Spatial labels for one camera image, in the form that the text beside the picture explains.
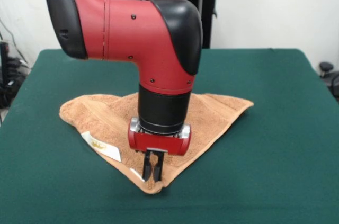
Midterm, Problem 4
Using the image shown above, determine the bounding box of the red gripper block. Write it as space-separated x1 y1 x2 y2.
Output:
127 117 192 182

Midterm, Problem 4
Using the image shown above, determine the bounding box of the tan terry towel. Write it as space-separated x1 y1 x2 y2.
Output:
59 92 254 195

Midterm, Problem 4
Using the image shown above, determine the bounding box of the dark green table cloth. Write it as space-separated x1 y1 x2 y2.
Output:
0 48 339 224

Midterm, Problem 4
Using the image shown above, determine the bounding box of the black equipment box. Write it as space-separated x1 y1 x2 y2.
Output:
0 40 11 87

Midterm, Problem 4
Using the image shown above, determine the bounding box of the black office chair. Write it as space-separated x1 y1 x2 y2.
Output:
318 61 339 103

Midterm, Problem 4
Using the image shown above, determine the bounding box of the black cable bundle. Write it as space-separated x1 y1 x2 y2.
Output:
0 57 30 110

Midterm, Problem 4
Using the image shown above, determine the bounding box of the grey wall cable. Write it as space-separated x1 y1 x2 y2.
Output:
0 19 30 66

